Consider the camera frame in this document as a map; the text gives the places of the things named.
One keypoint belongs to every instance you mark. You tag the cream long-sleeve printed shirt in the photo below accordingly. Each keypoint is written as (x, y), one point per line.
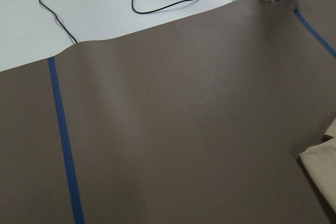
(319, 161)

